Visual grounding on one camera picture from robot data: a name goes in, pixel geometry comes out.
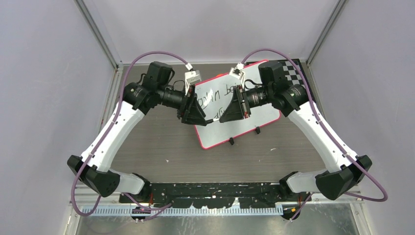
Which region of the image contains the pink framed whiteboard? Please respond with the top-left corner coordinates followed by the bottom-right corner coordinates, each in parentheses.
top-left (194, 72), bottom-right (281, 149)

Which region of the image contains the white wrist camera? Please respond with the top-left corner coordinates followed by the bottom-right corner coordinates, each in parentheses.
top-left (184, 70), bottom-right (202, 94)
top-left (229, 65), bottom-right (245, 86)

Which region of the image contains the black white checkerboard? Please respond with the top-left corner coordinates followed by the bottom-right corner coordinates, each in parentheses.
top-left (278, 59), bottom-right (315, 100)

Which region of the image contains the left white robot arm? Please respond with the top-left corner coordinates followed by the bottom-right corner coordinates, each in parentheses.
top-left (67, 61), bottom-right (210, 203)

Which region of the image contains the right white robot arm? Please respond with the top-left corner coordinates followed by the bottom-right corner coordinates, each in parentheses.
top-left (219, 61), bottom-right (372, 201)

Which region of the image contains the slotted cable duct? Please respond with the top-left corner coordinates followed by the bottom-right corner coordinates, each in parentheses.
top-left (92, 206), bottom-right (283, 217)

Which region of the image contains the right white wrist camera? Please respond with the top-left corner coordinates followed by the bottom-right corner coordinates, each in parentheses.
top-left (229, 65), bottom-right (245, 86)

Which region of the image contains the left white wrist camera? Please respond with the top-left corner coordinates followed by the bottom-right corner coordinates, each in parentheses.
top-left (184, 70), bottom-right (202, 94)

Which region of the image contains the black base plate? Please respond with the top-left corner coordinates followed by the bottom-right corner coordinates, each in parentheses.
top-left (119, 182), bottom-right (308, 209)

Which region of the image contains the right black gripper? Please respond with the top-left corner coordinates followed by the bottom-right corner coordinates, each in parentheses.
top-left (220, 84), bottom-right (273, 122)

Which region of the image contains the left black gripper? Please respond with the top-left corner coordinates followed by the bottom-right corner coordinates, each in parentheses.
top-left (158, 85), bottom-right (208, 126)

